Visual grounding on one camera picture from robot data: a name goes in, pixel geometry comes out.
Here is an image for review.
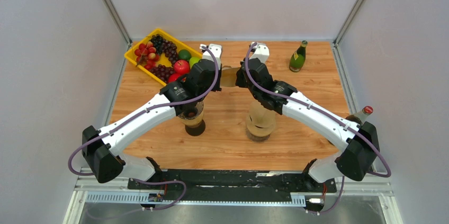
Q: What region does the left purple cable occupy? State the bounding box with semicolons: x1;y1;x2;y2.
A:
67;45;220;212

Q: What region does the brown paper filter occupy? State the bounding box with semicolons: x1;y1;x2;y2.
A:
220;66;240;87
246;101;276;129

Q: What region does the green lime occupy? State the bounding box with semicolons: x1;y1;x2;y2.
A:
178;49;192;61

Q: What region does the glass server with wooden collar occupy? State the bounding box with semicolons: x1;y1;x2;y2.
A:
245;114;276;142

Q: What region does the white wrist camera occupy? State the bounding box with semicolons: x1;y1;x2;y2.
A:
249;42;270;64
200;43;222;69

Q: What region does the dark purple grape bunch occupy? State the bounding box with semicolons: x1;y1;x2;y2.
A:
150;34;179;65

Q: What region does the yellow plastic fruit tray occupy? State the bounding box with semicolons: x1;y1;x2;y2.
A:
124;29;202;86

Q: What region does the clear glass ribbed dripper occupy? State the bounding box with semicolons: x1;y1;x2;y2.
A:
178;101;204;120

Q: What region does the green glass bottle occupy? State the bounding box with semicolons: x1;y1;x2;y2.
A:
289;40;308;72

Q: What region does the green pear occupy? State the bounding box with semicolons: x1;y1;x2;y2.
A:
189;57;200;68

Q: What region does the cola bottle red cap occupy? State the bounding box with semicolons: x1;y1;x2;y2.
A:
327;105;374;146

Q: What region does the red apple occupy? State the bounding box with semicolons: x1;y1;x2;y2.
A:
167;73;183;83
173;60;190;75

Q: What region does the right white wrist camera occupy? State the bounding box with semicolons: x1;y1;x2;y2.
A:
249;42;270;64

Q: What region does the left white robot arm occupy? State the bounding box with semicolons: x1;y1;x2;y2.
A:
79;58;221;189

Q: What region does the red glass carafe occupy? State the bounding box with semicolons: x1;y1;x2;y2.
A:
185;120;206;137

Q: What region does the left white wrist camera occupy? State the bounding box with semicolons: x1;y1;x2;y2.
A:
200;43;222;69

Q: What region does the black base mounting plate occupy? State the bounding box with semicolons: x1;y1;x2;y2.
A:
127;169;337;202

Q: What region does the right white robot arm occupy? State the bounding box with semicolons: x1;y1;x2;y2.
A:
236;58;380;191

